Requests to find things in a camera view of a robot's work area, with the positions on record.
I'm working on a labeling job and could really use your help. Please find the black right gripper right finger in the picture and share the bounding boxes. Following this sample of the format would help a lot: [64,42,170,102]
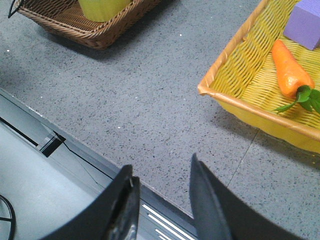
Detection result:
[189,154,299,240]

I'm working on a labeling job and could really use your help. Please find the yellow woven basket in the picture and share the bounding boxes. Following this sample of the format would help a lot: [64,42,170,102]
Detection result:
[198,0,320,153]

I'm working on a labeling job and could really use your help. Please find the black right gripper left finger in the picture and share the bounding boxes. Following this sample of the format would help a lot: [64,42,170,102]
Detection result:
[43,165,140,240]

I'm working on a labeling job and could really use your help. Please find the black cable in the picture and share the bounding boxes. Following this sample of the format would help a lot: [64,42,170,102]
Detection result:
[0,194,17,240]

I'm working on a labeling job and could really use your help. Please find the toy carrot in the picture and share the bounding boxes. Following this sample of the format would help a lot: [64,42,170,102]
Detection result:
[271,39,320,113]

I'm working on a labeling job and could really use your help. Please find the yellow packing tape roll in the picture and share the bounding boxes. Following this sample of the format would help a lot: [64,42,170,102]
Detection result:
[78,0,132,23]

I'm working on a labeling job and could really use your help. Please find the purple foam cube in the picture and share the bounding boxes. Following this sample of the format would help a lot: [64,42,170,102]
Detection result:
[283,0,320,51]

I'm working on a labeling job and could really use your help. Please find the brown wicker basket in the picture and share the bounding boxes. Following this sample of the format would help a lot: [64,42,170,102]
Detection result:
[8,0,160,50]

